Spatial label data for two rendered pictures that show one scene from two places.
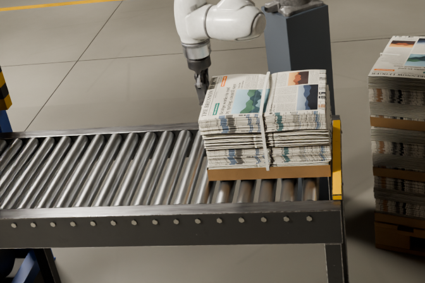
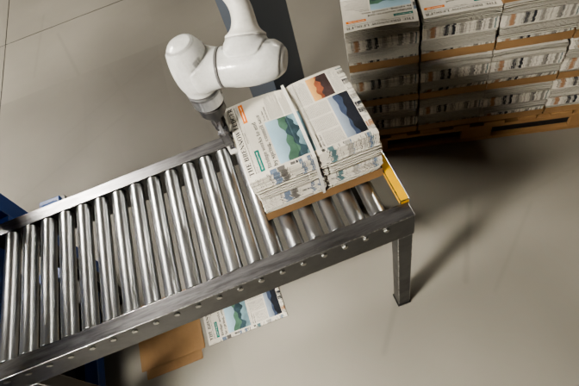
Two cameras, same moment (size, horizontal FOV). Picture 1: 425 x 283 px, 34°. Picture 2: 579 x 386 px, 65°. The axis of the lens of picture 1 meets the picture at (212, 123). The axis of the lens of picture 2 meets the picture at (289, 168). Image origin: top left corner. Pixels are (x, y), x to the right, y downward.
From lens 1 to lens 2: 111 cm
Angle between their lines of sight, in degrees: 28
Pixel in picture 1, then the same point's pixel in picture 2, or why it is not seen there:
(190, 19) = (196, 77)
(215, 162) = (272, 205)
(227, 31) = (251, 81)
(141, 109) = (96, 80)
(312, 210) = (389, 225)
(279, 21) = not seen: outside the picture
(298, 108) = (347, 133)
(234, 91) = (264, 127)
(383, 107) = (361, 55)
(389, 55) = (349, 0)
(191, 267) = not seen: hidden behind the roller
